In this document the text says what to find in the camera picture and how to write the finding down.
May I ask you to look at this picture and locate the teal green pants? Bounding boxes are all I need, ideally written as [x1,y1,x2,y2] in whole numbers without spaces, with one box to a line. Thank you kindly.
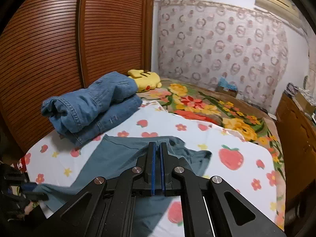
[37,136,212,236]

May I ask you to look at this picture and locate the floral brown blanket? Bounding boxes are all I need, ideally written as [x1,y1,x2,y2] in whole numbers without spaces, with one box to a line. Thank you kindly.
[139,78,285,229]

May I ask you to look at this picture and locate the white strawberry flower sheet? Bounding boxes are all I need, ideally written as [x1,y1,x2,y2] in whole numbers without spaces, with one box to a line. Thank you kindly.
[25,101,284,236]

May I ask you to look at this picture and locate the folded blue denim jeans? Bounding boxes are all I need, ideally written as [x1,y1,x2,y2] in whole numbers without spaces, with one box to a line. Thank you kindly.
[41,71,142,146]

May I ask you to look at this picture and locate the yellow Pikachu plush toy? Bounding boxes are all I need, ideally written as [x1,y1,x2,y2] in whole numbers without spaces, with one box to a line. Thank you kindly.
[127,70,162,93]

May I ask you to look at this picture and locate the cardboard box with blue bag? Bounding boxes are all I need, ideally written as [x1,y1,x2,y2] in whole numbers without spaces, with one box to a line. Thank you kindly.
[215,77,238,98]

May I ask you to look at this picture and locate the wooden dresser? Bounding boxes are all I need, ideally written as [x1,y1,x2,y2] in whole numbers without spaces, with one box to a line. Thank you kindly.
[275,93,315,205]

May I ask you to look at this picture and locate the circle patterned curtain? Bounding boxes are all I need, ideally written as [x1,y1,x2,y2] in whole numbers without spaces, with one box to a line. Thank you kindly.
[158,0,288,109]

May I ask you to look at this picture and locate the clutter on dresser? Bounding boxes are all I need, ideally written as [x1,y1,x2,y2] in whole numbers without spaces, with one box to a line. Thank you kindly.
[286,75,315,124]

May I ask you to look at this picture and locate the brown louvered wardrobe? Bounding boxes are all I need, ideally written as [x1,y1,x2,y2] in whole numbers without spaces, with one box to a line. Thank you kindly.
[1,0,150,152]

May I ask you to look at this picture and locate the wall air conditioner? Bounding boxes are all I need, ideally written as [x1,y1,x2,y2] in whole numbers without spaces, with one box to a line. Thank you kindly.
[255,0,302,28]

